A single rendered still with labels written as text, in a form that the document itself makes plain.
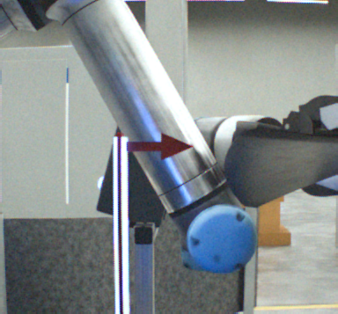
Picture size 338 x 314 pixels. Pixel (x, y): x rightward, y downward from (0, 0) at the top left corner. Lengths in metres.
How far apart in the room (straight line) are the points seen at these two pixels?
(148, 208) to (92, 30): 0.48
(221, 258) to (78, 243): 1.61
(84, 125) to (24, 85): 0.67
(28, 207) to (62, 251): 4.41
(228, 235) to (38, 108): 5.98
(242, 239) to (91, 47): 0.26
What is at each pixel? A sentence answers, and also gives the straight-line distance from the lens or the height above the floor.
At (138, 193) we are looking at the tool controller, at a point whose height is 1.10.
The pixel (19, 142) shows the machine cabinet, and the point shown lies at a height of 1.19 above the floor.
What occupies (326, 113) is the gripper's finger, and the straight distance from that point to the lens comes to 0.79.
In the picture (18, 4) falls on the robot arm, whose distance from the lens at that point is 0.95.
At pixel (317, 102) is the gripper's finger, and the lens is 0.80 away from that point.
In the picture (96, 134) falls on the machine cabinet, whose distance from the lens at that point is 6.65.
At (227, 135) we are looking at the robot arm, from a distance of 0.89.
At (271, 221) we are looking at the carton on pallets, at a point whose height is 0.29.
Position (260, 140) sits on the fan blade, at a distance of 0.58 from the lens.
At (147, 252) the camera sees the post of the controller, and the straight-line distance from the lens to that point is 1.18.
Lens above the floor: 1.18
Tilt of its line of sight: level
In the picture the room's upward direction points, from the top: straight up
